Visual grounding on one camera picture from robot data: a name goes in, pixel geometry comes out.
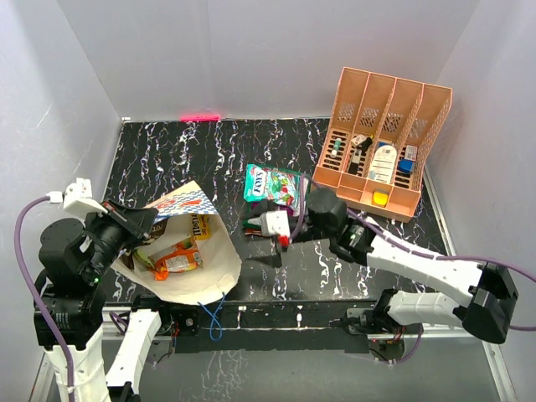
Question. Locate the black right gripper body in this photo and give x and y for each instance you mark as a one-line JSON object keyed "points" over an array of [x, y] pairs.
{"points": [[328, 230]]}

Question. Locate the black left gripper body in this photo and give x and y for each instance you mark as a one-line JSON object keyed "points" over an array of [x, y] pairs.
{"points": [[109, 237]]}

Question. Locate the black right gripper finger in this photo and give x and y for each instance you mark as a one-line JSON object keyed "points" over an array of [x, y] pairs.
{"points": [[253, 222], [276, 253]]}

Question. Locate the brown chocolate snack bag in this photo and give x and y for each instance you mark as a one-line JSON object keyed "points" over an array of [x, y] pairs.
{"points": [[157, 230]]}

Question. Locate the red Doritos chip bag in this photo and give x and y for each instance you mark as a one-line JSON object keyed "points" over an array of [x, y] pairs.
{"points": [[256, 231]]}

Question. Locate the purple snack packet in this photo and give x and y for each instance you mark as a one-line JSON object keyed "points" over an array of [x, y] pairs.
{"points": [[268, 205]]}

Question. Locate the teal Fox's candy bag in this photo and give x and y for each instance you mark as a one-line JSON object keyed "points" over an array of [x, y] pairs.
{"points": [[263, 182]]}

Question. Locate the blue checkered paper bag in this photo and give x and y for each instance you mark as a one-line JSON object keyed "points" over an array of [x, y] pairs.
{"points": [[222, 264]]}

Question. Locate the green snack bag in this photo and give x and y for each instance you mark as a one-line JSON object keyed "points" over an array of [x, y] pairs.
{"points": [[304, 187]]}

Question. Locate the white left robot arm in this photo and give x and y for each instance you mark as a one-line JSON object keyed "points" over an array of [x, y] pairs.
{"points": [[68, 319]]}

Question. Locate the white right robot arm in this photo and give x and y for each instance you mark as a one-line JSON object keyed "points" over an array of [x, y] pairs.
{"points": [[477, 296]]}

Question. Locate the yellow M&M's candy packet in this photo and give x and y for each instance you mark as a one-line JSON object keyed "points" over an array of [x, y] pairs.
{"points": [[201, 226]]}

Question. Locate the yellow sticky note block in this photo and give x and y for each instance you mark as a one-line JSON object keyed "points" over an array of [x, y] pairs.
{"points": [[380, 198]]}

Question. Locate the orange candy packet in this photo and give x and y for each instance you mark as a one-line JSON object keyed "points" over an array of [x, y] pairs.
{"points": [[180, 257]]}

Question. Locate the black clip tool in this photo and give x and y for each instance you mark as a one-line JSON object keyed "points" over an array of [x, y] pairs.
{"points": [[361, 144]]}

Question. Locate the white green tube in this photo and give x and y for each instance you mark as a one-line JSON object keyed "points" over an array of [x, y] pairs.
{"points": [[335, 147]]}

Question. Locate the pink desk organizer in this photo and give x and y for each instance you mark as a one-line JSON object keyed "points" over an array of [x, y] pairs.
{"points": [[405, 114]]}

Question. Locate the white labelled card pack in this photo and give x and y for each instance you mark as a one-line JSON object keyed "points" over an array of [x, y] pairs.
{"points": [[383, 164]]}

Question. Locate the blue small box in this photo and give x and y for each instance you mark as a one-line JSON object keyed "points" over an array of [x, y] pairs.
{"points": [[406, 166]]}

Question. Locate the pink tape strip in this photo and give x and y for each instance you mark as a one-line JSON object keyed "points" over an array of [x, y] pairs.
{"points": [[200, 117]]}

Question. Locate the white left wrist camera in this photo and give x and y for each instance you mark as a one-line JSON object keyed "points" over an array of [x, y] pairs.
{"points": [[77, 199]]}

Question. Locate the aluminium base frame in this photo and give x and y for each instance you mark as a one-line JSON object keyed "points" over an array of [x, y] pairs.
{"points": [[268, 308]]}

